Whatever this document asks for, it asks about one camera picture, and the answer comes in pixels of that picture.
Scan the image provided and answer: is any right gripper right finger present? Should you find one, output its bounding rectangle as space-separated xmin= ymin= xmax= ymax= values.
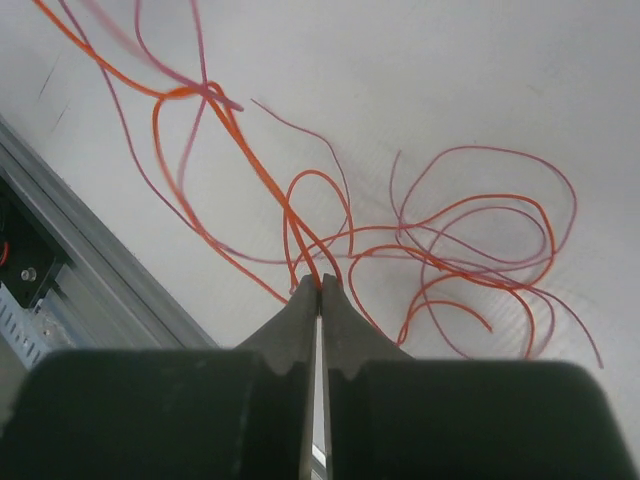
xmin=320 ymin=275 xmax=639 ymax=479

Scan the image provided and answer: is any orange thin wire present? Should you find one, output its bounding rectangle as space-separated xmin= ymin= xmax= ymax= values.
xmin=32 ymin=0 xmax=556 ymax=360

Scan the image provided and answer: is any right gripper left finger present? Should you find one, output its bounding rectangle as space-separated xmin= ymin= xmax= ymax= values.
xmin=1 ymin=277 xmax=319 ymax=479

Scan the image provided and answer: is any aluminium mounting rail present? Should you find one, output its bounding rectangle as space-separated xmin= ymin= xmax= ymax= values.
xmin=1 ymin=123 xmax=216 ymax=349

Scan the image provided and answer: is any white slotted cable duct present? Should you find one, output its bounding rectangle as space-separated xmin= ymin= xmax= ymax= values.
xmin=0 ymin=285 xmax=50 ymax=370

